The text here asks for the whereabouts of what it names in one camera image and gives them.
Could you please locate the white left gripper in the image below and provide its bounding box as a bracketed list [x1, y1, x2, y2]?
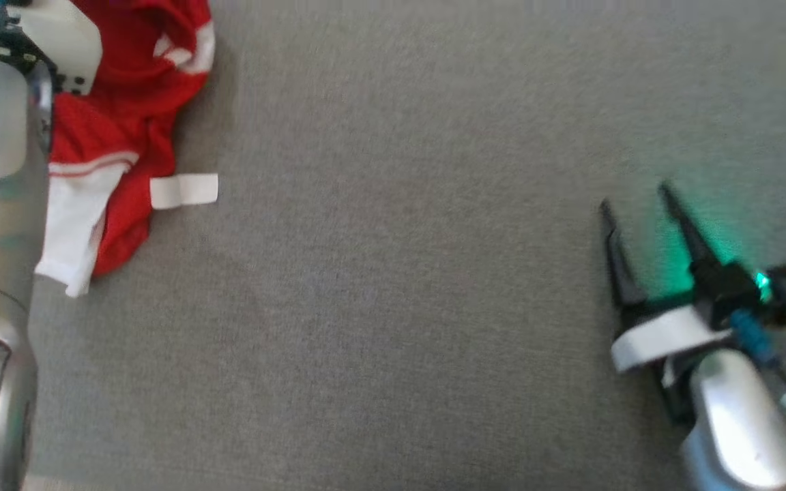
[0, 0, 103, 95]

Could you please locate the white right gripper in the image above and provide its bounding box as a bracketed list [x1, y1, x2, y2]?
[599, 181, 736, 420]

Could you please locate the red and white jersey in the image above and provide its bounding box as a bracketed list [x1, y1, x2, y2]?
[35, 0, 220, 299]

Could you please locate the large grey sofa seat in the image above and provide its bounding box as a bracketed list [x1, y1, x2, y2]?
[0, 0, 786, 491]

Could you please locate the right camera cable teal plug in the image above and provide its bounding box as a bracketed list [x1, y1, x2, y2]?
[731, 310, 786, 425]

